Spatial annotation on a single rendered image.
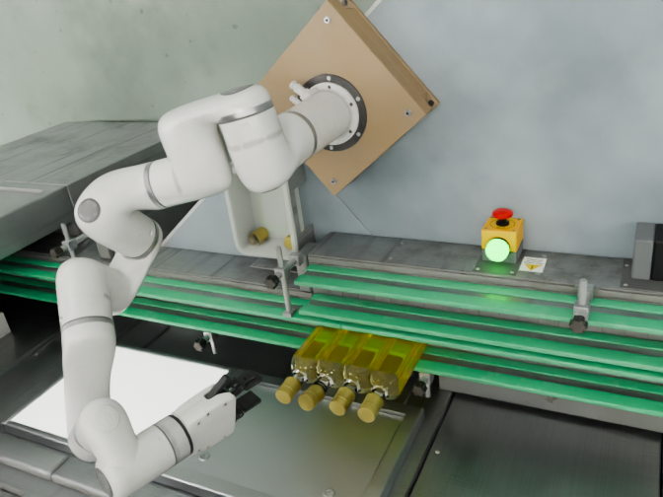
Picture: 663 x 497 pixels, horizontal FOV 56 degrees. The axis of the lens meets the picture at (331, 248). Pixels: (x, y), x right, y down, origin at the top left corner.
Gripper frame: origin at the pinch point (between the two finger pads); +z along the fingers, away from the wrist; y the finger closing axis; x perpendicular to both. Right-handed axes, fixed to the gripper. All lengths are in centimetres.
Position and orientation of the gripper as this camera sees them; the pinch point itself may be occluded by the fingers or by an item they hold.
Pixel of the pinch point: (249, 390)
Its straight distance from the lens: 117.4
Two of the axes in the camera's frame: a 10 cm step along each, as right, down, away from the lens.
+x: -7.2, -4.5, 5.3
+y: 1.1, -8.3, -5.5
